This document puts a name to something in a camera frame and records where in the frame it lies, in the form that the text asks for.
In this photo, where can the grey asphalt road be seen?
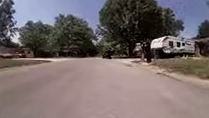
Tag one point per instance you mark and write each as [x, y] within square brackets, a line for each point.
[91, 91]

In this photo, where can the dark bins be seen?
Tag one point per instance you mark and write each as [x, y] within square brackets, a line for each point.
[146, 51]

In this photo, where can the clump of green trees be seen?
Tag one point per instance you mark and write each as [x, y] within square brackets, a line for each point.
[66, 35]

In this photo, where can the large green tree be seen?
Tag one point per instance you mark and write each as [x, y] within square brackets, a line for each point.
[137, 19]

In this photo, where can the white camper trailer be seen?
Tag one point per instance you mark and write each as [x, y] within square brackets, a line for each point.
[173, 45]

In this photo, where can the grass verge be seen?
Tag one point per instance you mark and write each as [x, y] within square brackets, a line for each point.
[192, 66]
[12, 63]

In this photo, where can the low building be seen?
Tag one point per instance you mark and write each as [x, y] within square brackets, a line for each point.
[12, 51]

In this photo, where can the dark building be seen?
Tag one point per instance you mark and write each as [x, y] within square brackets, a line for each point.
[206, 47]

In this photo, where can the dark tree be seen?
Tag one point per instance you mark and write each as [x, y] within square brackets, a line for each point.
[3, 21]

